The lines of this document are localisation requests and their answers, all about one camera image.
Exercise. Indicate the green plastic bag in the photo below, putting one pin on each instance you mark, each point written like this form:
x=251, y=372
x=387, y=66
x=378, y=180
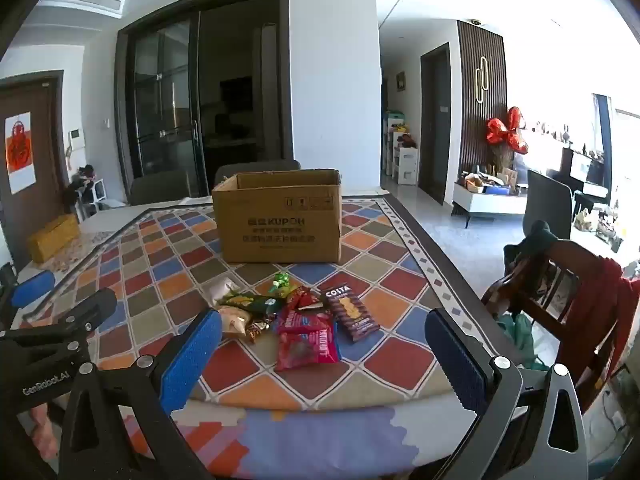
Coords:
x=520, y=335

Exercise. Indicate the wall intercom panel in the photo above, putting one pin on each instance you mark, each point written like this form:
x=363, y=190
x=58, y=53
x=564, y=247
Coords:
x=76, y=134

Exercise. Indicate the green chip packet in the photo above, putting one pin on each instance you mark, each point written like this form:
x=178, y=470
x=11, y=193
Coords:
x=250, y=304

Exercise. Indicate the brown cookie packet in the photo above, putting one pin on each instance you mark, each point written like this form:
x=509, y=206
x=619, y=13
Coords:
x=350, y=315

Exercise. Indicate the gold candy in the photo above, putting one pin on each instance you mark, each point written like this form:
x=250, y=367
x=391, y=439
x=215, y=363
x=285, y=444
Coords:
x=257, y=331

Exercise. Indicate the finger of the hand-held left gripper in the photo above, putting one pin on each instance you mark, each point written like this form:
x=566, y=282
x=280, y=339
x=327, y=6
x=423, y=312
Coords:
x=32, y=287
x=85, y=312

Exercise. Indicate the brown cardboard box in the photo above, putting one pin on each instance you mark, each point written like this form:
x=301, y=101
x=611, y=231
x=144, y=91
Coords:
x=280, y=230

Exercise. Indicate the red and white door poster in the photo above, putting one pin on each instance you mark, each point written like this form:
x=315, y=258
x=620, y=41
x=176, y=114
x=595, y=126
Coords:
x=18, y=152

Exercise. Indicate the red foil balloon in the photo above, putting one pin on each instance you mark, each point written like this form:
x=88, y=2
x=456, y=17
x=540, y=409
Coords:
x=507, y=132

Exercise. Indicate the small white shelf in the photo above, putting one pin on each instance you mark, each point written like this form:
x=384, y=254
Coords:
x=100, y=195

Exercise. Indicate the large red snack packet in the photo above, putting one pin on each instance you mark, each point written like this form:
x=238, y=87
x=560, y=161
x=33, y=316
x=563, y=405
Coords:
x=305, y=351

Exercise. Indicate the grey dining chair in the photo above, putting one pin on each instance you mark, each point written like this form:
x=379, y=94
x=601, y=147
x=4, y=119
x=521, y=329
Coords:
x=547, y=205

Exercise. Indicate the yellow box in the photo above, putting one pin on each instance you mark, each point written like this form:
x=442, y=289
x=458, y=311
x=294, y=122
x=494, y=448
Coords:
x=52, y=237

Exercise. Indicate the dark slatted wall panel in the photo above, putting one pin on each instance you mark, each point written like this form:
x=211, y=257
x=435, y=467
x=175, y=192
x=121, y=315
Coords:
x=470, y=110

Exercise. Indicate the green lollipop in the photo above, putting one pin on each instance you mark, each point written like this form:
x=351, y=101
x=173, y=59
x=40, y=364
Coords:
x=281, y=280

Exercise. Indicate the framed wall picture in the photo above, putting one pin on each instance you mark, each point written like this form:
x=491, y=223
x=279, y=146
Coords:
x=401, y=81

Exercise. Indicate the dark hallway door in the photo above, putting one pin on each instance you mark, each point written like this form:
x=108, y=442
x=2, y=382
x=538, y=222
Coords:
x=434, y=125

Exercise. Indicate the small red wafer packet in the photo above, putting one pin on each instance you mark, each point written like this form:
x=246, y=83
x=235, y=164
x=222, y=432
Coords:
x=302, y=300

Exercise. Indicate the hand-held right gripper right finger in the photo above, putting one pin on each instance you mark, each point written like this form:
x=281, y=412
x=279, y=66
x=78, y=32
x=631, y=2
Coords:
x=457, y=360

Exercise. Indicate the red garment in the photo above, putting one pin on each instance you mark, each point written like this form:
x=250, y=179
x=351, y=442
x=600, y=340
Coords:
x=600, y=305

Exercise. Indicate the black piano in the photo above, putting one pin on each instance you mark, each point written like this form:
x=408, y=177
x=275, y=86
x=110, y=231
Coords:
x=582, y=172

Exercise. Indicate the brown wooden door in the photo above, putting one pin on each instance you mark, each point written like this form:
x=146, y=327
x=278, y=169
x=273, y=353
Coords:
x=47, y=160

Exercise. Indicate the white hallway shelf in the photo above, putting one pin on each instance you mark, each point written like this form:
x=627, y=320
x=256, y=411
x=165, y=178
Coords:
x=402, y=160

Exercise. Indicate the dark green garment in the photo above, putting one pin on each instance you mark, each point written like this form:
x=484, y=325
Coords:
x=530, y=250

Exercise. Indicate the white snack packet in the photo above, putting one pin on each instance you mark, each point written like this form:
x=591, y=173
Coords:
x=220, y=289

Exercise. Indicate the white low cabinet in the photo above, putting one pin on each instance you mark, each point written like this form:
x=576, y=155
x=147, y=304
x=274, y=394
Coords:
x=490, y=202

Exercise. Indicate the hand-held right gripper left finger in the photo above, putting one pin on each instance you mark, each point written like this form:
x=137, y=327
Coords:
x=190, y=360

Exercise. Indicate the wooden chair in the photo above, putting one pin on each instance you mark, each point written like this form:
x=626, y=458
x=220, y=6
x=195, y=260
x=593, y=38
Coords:
x=560, y=280

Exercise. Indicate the beige snack packet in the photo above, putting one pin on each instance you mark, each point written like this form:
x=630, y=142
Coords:
x=234, y=321

